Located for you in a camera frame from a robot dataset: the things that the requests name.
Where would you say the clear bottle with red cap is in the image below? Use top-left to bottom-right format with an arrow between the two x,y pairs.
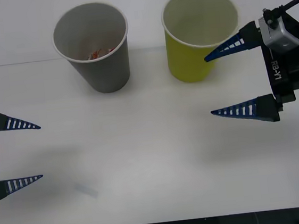
85,47 -> 118,61

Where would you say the grey plastic bin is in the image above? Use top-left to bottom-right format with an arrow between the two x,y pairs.
48,0 -> 135,98

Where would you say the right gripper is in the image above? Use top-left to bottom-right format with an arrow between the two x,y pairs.
200,14 -> 299,130

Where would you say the yellow-green plastic bin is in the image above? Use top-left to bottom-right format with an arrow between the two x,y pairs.
159,0 -> 246,85

